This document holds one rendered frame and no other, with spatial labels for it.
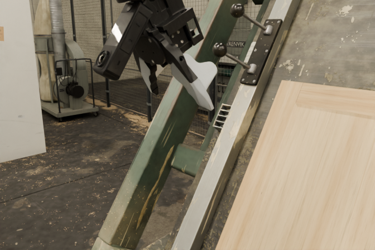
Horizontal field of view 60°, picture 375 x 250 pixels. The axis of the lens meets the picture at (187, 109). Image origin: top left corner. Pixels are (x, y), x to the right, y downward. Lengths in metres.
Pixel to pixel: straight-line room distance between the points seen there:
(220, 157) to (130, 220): 0.33
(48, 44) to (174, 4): 5.74
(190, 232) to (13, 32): 3.51
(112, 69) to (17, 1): 3.66
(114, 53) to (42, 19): 5.84
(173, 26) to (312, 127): 0.43
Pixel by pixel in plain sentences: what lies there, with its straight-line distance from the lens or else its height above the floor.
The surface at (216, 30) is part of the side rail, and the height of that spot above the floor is 1.47.
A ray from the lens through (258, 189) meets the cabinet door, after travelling 0.77.
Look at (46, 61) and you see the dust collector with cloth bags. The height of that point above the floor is 0.90.
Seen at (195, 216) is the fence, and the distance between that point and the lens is 0.82.
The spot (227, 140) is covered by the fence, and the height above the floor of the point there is 1.21.
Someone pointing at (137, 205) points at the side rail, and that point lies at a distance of 0.98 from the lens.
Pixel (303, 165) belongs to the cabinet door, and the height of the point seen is 1.19.
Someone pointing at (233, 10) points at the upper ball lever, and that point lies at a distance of 0.88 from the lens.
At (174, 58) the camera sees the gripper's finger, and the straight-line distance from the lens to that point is 0.46.
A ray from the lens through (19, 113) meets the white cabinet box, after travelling 4.16.
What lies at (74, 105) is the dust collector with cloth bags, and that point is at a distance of 5.67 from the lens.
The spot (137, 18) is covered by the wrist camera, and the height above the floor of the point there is 1.49.
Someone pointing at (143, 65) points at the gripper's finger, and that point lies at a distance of 0.55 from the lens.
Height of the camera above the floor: 1.48
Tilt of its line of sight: 14 degrees down
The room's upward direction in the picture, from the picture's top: straight up
